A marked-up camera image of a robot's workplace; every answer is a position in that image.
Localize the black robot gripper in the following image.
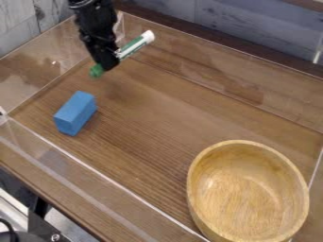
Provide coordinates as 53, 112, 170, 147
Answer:
69, 0, 121, 71

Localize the green Expo marker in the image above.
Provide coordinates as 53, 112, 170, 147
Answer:
90, 30, 155, 78

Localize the brown wooden bowl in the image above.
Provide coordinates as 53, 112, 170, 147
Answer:
186, 140, 310, 242

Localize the blue foam block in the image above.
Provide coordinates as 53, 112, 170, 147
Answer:
54, 91, 98, 136

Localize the black metal table bracket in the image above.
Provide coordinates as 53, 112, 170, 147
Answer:
29, 199, 71, 242

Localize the black cable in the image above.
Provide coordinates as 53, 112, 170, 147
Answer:
0, 217, 20, 242

